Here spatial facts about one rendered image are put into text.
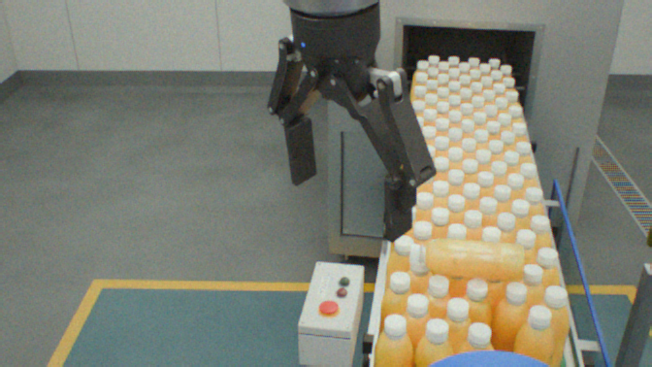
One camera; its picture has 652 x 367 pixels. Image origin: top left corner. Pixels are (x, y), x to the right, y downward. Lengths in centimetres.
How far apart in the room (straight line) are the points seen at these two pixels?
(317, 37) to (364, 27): 4
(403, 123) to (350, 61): 7
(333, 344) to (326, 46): 80
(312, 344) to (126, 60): 442
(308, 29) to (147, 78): 495
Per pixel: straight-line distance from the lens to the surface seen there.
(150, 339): 291
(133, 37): 540
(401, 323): 121
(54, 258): 353
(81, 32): 553
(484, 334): 121
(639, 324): 157
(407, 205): 58
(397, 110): 54
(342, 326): 122
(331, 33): 53
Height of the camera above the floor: 191
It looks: 29 degrees down
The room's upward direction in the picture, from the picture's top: straight up
